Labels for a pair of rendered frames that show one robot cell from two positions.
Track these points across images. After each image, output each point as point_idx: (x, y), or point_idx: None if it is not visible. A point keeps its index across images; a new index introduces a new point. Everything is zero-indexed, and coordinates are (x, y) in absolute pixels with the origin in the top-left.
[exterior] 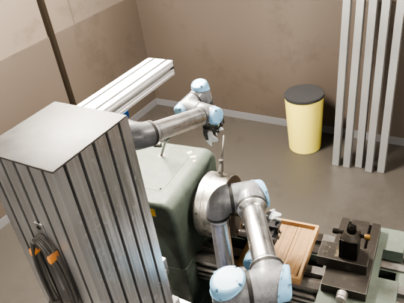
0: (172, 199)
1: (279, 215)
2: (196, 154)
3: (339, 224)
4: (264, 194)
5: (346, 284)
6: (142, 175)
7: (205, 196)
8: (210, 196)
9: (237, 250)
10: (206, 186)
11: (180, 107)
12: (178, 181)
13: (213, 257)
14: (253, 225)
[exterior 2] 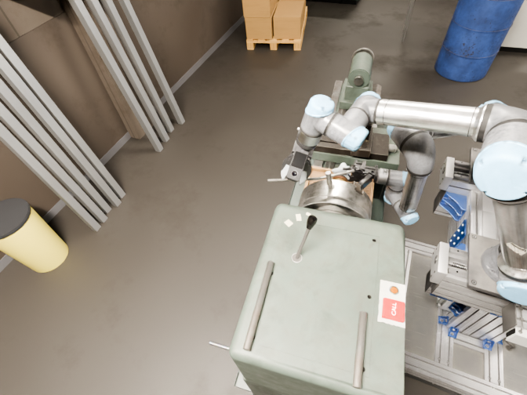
0: (388, 224)
1: (345, 163)
2: (292, 214)
3: (320, 146)
4: None
5: (383, 143)
6: (350, 270)
7: (360, 203)
8: (423, 156)
9: None
10: (349, 199)
11: (365, 129)
12: (354, 222)
13: None
14: None
